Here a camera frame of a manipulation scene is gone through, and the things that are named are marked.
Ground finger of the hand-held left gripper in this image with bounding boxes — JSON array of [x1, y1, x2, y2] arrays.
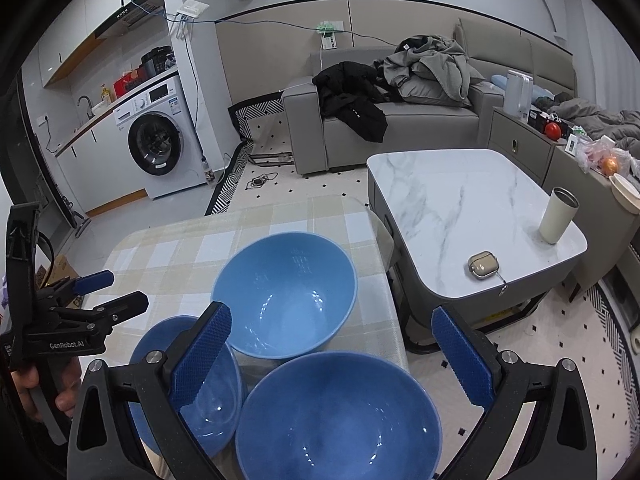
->
[[50, 269, 115, 301], [45, 290, 150, 335]]

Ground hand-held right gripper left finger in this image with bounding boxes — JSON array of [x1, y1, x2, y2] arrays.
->
[[67, 301, 241, 480]]

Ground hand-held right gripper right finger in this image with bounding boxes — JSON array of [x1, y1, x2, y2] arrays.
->
[[431, 306, 598, 480]]

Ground blue bowl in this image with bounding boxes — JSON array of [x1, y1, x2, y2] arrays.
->
[[211, 231, 358, 360], [128, 315, 244, 458], [235, 351, 443, 480]]

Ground person's left hand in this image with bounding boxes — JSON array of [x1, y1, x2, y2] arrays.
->
[[9, 358, 84, 422]]

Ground cardboard box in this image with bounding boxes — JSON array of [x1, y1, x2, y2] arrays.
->
[[35, 254, 83, 308]]

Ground checked beige tablecloth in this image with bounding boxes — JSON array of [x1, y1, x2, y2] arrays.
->
[[82, 195, 411, 480]]

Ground beige earbuds case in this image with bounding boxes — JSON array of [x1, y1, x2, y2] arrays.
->
[[467, 251, 498, 279]]

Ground white kitchen counter cabinet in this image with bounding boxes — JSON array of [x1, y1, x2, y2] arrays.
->
[[54, 105, 151, 217]]

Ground black framed glass door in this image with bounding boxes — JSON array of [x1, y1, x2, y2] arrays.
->
[[17, 75, 83, 233]]

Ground marble coffee table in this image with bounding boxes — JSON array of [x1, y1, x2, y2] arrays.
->
[[366, 148, 588, 356]]

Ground white washing machine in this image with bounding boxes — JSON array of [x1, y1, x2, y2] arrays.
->
[[114, 76, 211, 200]]

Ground cream tumbler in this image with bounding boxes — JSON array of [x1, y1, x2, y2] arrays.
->
[[538, 186, 580, 245]]

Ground grey low cabinet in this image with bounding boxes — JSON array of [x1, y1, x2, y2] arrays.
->
[[542, 142, 640, 286]]

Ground red box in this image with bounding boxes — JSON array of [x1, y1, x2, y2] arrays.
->
[[113, 72, 143, 101]]

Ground grey cabinet with gold knob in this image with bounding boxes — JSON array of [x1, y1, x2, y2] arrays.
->
[[487, 107, 556, 181]]

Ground black rice cooker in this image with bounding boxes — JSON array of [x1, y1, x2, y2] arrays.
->
[[141, 46, 175, 80]]

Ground cream takeaway container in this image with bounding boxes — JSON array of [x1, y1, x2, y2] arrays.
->
[[610, 174, 640, 216]]

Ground clear plastic bag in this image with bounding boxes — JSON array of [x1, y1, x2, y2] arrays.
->
[[580, 137, 640, 179]]

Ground grey sofa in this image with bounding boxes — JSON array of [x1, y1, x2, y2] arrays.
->
[[281, 45, 493, 177]]

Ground grey cushion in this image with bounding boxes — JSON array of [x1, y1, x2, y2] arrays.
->
[[397, 77, 473, 107]]

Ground white upright appliance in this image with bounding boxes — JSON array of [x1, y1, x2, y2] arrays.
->
[[502, 70, 534, 123]]

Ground range hood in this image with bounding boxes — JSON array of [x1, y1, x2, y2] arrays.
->
[[95, 2, 166, 41]]

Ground grey bed blanket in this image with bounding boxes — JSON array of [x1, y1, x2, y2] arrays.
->
[[532, 92, 640, 161]]

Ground light blue pillow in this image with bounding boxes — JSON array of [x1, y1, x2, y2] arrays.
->
[[491, 74, 543, 102]]

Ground black jacket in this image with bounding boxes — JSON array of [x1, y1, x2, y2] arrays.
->
[[312, 61, 388, 143]]

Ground white network box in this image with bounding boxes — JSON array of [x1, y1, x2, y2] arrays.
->
[[175, 0, 210, 18]]

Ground grey clothes pile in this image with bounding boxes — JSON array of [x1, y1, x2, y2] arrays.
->
[[374, 35, 486, 107]]

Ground beige padded headboard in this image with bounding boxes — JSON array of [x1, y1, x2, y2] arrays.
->
[[452, 16, 580, 106]]

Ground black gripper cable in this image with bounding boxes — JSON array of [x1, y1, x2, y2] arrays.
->
[[36, 232, 57, 283]]

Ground black cable coil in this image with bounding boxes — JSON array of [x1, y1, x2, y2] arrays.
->
[[245, 172, 279, 191]]

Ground white wall cabinets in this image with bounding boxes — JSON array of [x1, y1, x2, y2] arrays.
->
[[37, 0, 166, 88]]

